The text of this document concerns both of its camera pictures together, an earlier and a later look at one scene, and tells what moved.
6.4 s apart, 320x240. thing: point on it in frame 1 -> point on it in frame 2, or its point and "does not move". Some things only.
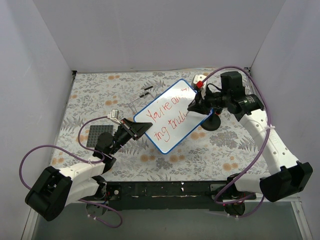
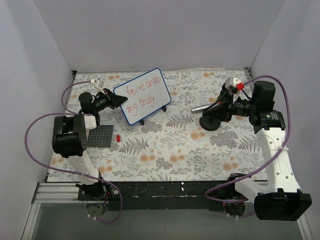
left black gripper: x=130 y=129 -> x=108 y=97
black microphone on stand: x=213 y=122 does not move
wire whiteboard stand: x=139 y=97 -> x=163 y=107
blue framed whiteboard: x=172 y=123 -> x=146 y=93
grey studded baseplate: x=94 y=132 does not move
